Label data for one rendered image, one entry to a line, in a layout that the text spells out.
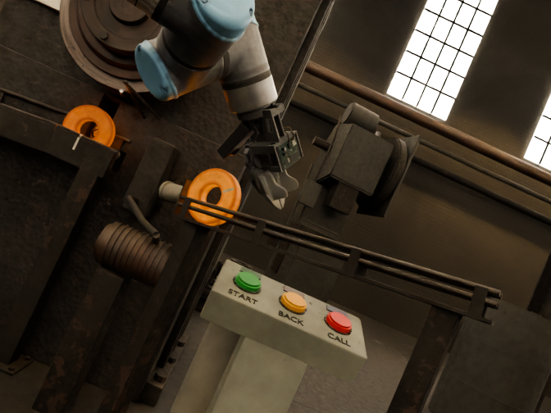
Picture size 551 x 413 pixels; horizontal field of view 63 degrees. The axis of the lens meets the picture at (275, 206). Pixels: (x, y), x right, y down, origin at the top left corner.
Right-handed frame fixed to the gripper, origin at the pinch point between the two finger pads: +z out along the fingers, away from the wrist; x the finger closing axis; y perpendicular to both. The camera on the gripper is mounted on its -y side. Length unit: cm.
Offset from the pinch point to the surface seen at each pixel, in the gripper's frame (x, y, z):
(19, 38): 13, -107, -48
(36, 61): 13, -103, -40
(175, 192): 6.3, -43.1, 3.2
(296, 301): -20.9, 19.0, 3.9
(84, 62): 15, -76, -35
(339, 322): -18.7, 24.2, 8.2
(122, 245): -12, -49, 10
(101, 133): 9, -73, -15
